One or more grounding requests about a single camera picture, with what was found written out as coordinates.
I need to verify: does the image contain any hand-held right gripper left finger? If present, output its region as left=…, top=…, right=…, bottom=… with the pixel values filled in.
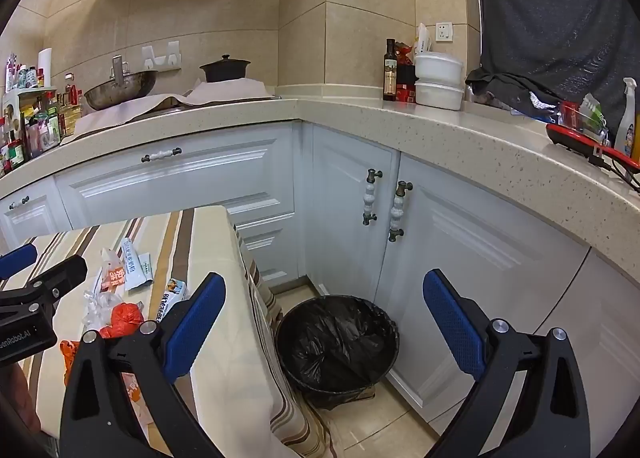
left=60, top=272, right=227, bottom=458

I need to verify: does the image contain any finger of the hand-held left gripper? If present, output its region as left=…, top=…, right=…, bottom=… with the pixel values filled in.
left=0, top=244, right=39, bottom=281
left=27, top=255, right=89, bottom=315

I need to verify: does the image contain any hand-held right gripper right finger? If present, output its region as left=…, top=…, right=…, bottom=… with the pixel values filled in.
left=422, top=269, right=591, bottom=458

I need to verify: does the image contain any orange white clear wrapper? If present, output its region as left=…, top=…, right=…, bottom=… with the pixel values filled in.
left=92, top=248, right=126, bottom=295

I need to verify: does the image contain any long white powder sachet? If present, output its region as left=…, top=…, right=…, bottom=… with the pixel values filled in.
left=121, top=238, right=144, bottom=291

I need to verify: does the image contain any black trash bin with bag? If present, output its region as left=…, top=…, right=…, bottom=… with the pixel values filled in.
left=276, top=294, right=401, bottom=412

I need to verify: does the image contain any blue printed packet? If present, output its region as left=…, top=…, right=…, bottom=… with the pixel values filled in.
left=157, top=278, right=190, bottom=321

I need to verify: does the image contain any narrow white cabinet drawer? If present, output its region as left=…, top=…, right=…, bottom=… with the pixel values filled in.
left=0, top=177, right=62, bottom=249

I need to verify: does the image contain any crumpled clear plastic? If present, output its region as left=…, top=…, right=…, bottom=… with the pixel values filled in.
left=81, top=288, right=124, bottom=329

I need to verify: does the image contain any orange snack wrapper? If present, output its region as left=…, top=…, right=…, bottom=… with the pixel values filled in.
left=60, top=340, right=158, bottom=441

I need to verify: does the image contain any red plastic bag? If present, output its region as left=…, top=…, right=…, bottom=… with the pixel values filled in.
left=100, top=303, right=146, bottom=339

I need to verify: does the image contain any white cabinet door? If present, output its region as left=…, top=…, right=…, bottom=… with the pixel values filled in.
left=384, top=157, right=592, bottom=427
left=304, top=125, right=402, bottom=299

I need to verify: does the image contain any striped tablecloth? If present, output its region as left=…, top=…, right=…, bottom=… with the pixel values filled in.
left=0, top=205, right=342, bottom=458

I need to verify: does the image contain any spice rack with bottles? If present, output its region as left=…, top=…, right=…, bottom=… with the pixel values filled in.
left=0, top=52, right=84, bottom=179

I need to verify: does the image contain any wide white cabinet drawer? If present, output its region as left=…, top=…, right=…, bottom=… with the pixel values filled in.
left=54, top=125, right=297, bottom=235

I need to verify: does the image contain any beige cloth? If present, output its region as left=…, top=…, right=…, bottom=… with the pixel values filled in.
left=74, top=92, right=187, bottom=137
left=181, top=80, right=276, bottom=107

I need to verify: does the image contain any steel wok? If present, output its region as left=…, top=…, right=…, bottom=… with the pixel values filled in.
left=83, top=55, right=159, bottom=111

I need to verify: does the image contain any paper towel roll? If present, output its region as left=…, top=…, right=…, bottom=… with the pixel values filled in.
left=37, top=48, right=54, bottom=88

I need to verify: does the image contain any red flat tray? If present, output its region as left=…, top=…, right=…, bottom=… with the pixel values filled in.
left=545, top=123, right=640, bottom=174

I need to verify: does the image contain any red box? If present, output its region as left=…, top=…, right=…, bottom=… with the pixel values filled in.
left=396, top=64, right=419, bottom=104

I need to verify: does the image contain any green white packet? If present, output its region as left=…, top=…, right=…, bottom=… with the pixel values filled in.
left=579, top=93, right=609, bottom=139

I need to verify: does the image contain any black lidded pot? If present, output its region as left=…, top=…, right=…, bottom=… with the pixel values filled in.
left=199, top=54, right=251, bottom=85

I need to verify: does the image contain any dark oil bottle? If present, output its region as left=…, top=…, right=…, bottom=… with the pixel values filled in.
left=383, top=38, right=399, bottom=102

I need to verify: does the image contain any white spray bottle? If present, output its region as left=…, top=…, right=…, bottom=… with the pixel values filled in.
left=613, top=78, right=639, bottom=159

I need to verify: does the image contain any white paper bag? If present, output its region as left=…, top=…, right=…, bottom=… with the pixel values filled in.
left=413, top=22, right=432, bottom=58

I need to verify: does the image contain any dark hanging cloth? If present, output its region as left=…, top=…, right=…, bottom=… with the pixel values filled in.
left=464, top=0, right=640, bottom=139

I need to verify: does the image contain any white bronze door handle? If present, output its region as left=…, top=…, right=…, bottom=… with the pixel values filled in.
left=388, top=181, right=414, bottom=243
left=362, top=169, right=384, bottom=227

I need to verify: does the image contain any long drawer handle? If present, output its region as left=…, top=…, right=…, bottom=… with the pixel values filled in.
left=141, top=148, right=182, bottom=164

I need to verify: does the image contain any white wall rack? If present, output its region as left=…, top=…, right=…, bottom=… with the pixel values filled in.
left=141, top=40, right=182, bottom=71

